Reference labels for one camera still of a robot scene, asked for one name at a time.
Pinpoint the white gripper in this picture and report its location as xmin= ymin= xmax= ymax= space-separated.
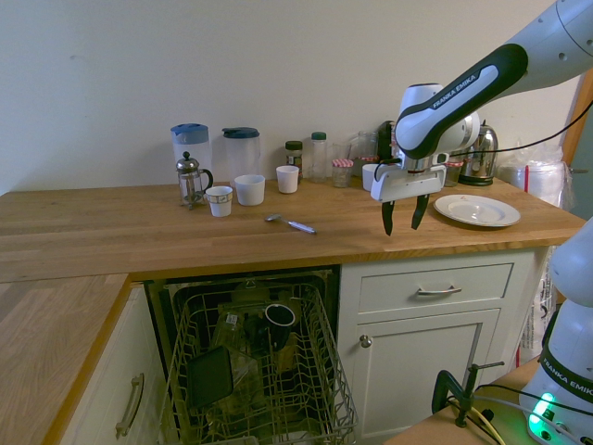
xmin=370 ymin=159 xmax=448 ymax=237

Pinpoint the metal spoon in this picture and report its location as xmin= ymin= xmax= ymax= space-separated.
xmin=264 ymin=213 xmax=318 ymax=235

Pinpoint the dishwasher with open door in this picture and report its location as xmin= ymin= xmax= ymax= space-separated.
xmin=142 ymin=264 xmax=343 ymax=445

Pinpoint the plain white round cup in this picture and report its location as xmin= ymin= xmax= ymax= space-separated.
xmin=361 ymin=163 xmax=384 ymax=192

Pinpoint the glass jar red checkered lid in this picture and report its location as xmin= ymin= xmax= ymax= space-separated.
xmin=331 ymin=158 xmax=354 ymax=189
xmin=445 ymin=155 xmax=465 ymax=187

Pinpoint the white plate gold rim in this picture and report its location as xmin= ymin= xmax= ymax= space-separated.
xmin=433 ymin=194 xmax=523 ymax=228

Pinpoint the black thermos bottle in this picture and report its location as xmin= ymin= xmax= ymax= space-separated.
xmin=377 ymin=120 xmax=398 ymax=161

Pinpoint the stainless steel electric kettle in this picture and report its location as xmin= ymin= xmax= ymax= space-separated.
xmin=458 ymin=119 xmax=500 ymax=187

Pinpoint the clear bottle green cap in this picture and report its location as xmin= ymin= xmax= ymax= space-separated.
xmin=309 ymin=132 xmax=328 ymax=184

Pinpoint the white ribbed cup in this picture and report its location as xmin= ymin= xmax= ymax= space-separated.
xmin=275 ymin=165 xmax=300 ymax=195

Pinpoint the dark spice jar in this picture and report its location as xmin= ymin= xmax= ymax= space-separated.
xmin=284 ymin=140 xmax=304 ymax=182

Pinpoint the bagged stack of plastic cups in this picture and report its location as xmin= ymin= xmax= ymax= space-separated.
xmin=496 ymin=144 xmax=577 ymax=210

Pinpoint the large white mug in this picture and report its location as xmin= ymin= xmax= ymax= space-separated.
xmin=233 ymin=173 xmax=267 ymax=207

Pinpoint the white cabinet with drawer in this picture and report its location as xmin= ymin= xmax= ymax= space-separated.
xmin=340 ymin=248 xmax=552 ymax=441

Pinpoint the black mug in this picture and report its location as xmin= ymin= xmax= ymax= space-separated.
xmin=262 ymin=303 xmax=297 ymax=354

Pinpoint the printed clear plastic bag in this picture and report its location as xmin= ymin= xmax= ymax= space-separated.
xmin=517 ymin=248 xmax=564 ymax=370

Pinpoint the dark metal C-clamp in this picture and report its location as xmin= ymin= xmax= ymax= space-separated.
xmin=431 ymin=361 xmax=506 ymax=428

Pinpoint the clear pitcher dark blue lid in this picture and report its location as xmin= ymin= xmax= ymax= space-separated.
xmin=221 ymin=126 xmax=261 ymax=186

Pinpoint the patterned paper cup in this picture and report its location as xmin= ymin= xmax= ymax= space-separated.
xmin=205 ymin=185 xmax=233 ymax=218

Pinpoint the clear glass jar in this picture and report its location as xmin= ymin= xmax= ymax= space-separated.
xmin=210 ymin=303 xmax=268 ymax=372

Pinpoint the glass French press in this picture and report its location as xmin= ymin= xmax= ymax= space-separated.
xmin=175 ymin=151 xmax=215 ymax=211

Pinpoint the light wood robot stand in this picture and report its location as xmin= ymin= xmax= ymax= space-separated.
xmin=382 ymin=356 xmax=548 ymax=445

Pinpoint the clear pitcher light blue lid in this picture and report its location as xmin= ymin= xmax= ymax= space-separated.
xmin=170 ymin=122 xmax=212 ymax=186

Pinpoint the black square container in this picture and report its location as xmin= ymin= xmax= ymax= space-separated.
xmin=186 ymin=346 xmax=235 ymax=412

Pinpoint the white corner cabinet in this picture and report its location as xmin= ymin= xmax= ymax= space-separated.
xmin=59 ymin=282 xmax=175 ymax=445

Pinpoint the metal drawer handle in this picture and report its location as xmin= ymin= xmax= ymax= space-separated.
xmin=415 ymin=286 xmax=463 ymax=297

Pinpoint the wire dishwasher rack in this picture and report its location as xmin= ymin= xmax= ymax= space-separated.
xmin=159 ymin=282 xmax=360 ymax=445

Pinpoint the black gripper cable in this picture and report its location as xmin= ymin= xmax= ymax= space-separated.
xmin=373 ymin=99 xmax=593 ymax=186

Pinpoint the yellow cable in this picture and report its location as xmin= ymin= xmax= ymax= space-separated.
xmin=473 ymin=408 xmax=504 ymax=445

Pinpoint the metal cabinet bar handle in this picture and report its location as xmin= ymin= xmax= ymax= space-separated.
xmin=114 ymin=373 xmax=145 ymax=440

